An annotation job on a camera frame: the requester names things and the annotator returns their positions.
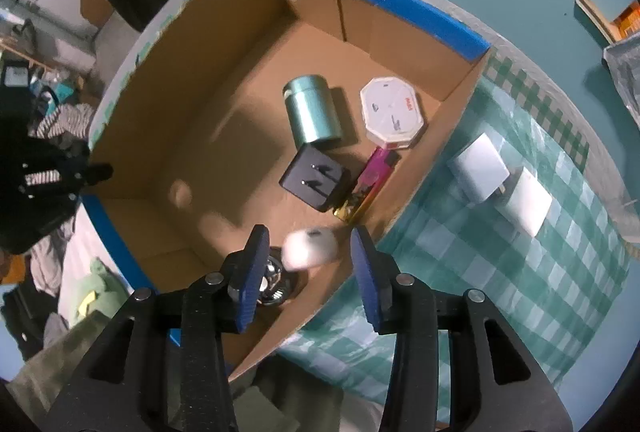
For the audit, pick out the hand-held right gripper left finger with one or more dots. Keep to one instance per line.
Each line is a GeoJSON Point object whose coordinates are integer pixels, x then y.
{"type": "Point", "coordinates": [250, 282]}

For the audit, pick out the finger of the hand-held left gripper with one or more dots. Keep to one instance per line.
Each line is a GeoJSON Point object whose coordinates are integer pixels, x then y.
{"type": "Point", "coordinates": [100, 171]}

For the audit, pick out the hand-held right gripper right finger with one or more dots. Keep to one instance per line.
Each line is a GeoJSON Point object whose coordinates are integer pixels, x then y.
{"type": "Point", "coordinates": [367, 277]}

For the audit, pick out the shiny metal object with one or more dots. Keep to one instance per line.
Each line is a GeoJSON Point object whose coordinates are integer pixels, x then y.
{"type": "Point", "coordinates": [275, 284]}

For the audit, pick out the small white adapter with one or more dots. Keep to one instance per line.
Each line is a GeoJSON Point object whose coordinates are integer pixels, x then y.
{"type": "Point", "coordinates": [307, 249]}

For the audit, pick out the pink lighter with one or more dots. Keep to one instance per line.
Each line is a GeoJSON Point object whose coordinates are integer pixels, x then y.
{"type": "Point", "coordinates": [372, 171]}

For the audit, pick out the black charger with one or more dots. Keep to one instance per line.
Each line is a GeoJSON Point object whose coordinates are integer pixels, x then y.
{"type": "Point", "coordinates": [305, 184]}

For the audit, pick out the cardboard box with blue edge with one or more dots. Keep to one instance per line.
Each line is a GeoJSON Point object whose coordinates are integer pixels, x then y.
{"type": "Point", "coordinates": [225, 151]}

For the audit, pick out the white octagonal box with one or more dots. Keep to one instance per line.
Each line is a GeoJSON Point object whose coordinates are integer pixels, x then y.
{"type": "Point", "coordinates": [390, 109]}

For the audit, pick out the striped cloth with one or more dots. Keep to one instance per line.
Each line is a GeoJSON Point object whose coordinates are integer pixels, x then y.
{"type": "Point", "coordinates": [65, 121]}

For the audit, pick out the green checked tablecloth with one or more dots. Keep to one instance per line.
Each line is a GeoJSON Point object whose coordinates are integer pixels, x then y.
{"type": "Point", "coordinates": [475, 272]}

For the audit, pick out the light green cloth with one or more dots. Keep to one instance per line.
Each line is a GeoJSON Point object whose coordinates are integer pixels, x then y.
{"type": "Point", "coordinates": [107, 292]}

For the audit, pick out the olive green jacket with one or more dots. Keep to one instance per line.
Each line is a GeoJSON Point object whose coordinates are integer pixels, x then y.
{"type": "Point", "coordinates": [280, 407]}

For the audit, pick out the white charger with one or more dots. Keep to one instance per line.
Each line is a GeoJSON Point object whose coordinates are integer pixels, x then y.
{"type": "Point", "coordinates": [525, 202]}
{"type": "Point", "coordinates": [477, 166]}

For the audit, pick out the metal cylinder tin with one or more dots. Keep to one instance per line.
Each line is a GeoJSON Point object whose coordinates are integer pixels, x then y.
{"type": "Point", "coordinates": [312, 111]}

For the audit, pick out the orange cardboard box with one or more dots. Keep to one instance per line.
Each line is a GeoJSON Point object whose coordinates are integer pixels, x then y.
{"type": "Point", "coordinates": [627, 24]}

